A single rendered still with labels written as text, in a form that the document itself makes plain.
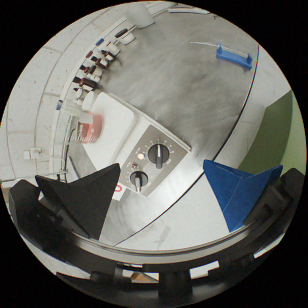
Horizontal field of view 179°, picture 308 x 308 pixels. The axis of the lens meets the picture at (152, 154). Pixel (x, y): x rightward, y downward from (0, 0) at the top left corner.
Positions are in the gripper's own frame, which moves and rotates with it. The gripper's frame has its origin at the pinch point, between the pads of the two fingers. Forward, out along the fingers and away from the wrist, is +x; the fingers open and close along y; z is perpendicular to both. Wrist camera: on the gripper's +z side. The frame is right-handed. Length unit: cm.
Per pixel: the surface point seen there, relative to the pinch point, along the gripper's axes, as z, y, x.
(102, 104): 8.1, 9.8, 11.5
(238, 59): 21.9, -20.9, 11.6
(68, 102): 17.0, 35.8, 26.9
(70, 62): 42, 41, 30
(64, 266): -183, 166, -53
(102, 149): 0.5, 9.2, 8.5
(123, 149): 0.1, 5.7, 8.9
